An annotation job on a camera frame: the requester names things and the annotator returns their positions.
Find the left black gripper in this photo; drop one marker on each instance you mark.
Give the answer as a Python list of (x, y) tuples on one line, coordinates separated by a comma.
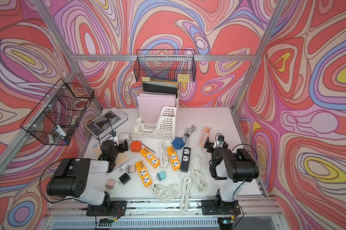
[(120, 148)]

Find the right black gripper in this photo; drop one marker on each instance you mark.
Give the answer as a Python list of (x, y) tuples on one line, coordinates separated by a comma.
[(210, 145)]

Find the pink power strip back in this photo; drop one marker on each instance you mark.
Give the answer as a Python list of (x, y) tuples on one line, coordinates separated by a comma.
[(204, 136)]

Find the red cube socket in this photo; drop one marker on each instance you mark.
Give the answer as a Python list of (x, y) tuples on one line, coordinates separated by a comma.
[(136, 146)]

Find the small pink plug adapter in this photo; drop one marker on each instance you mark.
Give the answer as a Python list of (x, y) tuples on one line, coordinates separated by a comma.
[(131, 169)]

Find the black plug adapter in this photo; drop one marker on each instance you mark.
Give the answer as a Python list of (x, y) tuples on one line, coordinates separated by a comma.
[(125, 178)]

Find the pink usb charger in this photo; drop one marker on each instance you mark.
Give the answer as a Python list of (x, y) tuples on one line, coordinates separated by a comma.
[(110, 184)]

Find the orange power strip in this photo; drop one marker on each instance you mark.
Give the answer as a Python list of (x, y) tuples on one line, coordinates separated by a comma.
[(173, 158), (152, 160), (144, 175)]

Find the teal plug adapter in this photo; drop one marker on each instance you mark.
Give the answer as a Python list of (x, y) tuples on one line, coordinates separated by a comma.
[(161, 176)]

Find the blue cube adapter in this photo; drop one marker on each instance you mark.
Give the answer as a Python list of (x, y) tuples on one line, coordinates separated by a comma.
[(178, 143)]

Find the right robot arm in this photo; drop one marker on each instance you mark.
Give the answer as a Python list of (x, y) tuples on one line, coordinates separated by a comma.
[(237, 168)]

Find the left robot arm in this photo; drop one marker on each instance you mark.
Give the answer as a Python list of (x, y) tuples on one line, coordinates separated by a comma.
[(70, 181)]

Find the tan paper booklet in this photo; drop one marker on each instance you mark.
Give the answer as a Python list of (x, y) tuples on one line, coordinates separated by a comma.
[(122, 161)]

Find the black power strip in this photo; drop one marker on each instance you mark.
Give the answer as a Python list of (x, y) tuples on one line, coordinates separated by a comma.
[(185, 159)]

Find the pencil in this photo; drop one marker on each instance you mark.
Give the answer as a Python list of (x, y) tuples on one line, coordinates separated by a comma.
[(144, 146)]

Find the grey portrait book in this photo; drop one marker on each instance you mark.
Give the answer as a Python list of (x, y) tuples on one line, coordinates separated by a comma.
[(107, 122)]

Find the white plastic file rack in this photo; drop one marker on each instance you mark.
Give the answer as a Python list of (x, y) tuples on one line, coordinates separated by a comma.
[(163, 130)]

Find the pink folder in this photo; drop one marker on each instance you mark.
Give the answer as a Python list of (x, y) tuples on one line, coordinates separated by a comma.
[(151, 105)]

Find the black notebook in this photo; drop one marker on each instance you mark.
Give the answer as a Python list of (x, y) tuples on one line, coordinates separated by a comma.
[(160, 87)]

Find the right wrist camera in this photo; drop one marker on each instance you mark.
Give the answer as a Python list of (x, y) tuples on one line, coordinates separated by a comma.
[(219, 142)]

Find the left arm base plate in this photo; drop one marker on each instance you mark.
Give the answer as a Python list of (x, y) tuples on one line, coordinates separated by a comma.
[(108, 209)]

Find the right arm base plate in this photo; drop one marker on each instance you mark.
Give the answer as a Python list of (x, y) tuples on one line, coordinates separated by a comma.
[(214, 207)]

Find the black wire basket left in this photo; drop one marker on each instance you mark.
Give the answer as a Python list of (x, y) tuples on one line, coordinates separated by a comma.
[(55, 121)]

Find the black wire basket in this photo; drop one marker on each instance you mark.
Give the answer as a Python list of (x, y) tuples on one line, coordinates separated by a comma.
[(176, 65), (55, 121)]

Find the black wire basket back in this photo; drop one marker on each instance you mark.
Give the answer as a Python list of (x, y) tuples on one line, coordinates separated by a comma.
[(176, 65)]

